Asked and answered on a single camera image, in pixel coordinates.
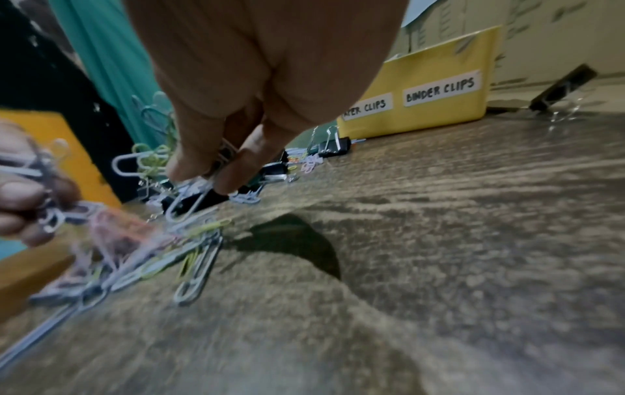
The single black binder clip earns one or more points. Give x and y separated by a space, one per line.
561 90
215 198

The person's left hand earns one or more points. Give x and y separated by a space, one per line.
19 193

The yellow divided sorting bin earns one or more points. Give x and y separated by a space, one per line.
439 58

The brown cardboard box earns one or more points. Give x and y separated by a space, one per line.
561 31

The group of black binder clips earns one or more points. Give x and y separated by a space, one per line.
337 146

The wooden table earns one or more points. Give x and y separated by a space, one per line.
439 270

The person's right hand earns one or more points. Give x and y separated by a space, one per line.
268 58

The teal curtain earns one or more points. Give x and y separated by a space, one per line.
107 69

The pile of coloured paper clips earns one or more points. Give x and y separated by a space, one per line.
156 266

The bunch of coloured paper clips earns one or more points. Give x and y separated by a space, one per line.
112 231

